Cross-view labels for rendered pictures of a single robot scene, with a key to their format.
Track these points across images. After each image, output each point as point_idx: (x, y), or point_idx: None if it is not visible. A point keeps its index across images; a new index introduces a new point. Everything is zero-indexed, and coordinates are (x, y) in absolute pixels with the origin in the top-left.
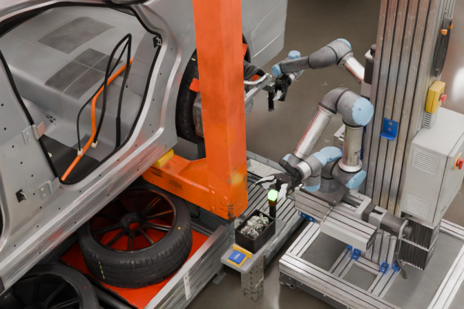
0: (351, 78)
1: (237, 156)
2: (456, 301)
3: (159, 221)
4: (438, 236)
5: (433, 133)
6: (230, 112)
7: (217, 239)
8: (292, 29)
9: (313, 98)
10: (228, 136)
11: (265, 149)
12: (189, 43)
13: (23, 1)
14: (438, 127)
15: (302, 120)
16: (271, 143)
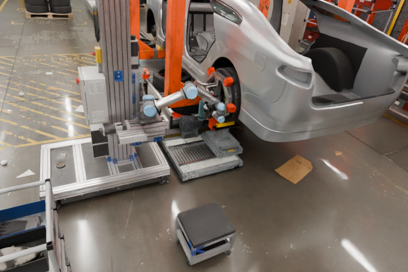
0: (292, 270)
1: (166, 73)
2: (71, 157)
3: None
4: (102, 175)
5: (94, 70)
6: (166, 47)
7: (167, 109)
8: None
9: (274, 226)
10: (165, 57)
11: (234, 178)
12: (218, 50)
13: None
14: (95, 72)
15: (251, 207)
16: (237, 183)
